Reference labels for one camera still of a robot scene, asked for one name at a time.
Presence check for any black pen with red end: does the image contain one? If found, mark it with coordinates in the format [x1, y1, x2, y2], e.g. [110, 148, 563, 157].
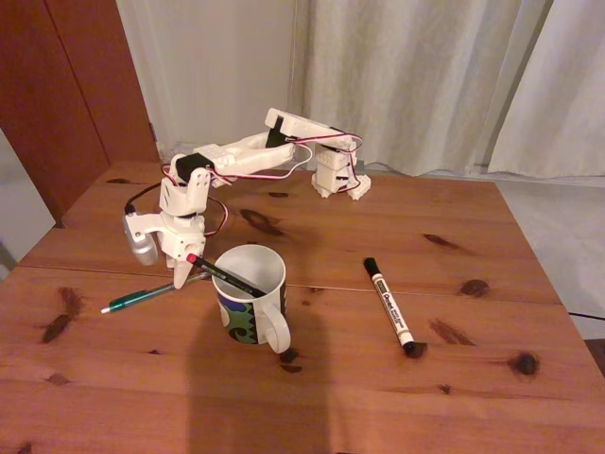
[185, 253, 268, 299]

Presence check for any brown wooden cabinet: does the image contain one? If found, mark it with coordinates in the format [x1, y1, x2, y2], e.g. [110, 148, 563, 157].
[0, 0, 160, 229]

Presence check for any green mechanical pencil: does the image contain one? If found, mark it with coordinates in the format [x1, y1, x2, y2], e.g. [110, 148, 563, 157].
[99, 271, 212, 316]

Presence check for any black camera cable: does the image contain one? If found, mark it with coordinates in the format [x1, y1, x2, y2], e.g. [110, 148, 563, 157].
[123, 183, 164, 217]

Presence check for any silver camera box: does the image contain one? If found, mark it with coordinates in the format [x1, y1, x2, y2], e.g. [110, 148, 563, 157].
[123, 212, 161, 268]

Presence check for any black and white marker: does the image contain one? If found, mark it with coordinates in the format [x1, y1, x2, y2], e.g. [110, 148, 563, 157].
[362, 256, 422, 357]

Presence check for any white curtain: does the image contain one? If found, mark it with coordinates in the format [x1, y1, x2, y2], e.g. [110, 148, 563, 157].
[485, 0, 605, 179]
[285, 0, 554, 179]

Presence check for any white patterned mug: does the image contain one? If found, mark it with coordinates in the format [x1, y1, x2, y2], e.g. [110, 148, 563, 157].
[211, 243, 292, 355]

